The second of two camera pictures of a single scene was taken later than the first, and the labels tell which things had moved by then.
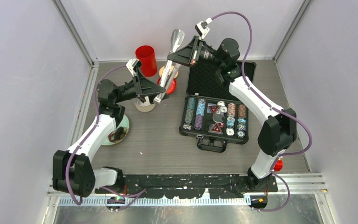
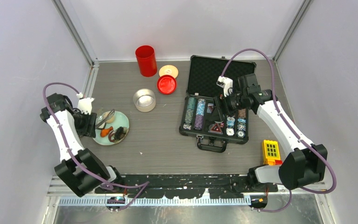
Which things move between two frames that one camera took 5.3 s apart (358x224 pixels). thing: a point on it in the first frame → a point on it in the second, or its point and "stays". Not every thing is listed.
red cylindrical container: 146,54 stays
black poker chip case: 210,112 stays
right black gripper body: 197,54 → 232,103
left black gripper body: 133,90 → 84,122
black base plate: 188,186 stays
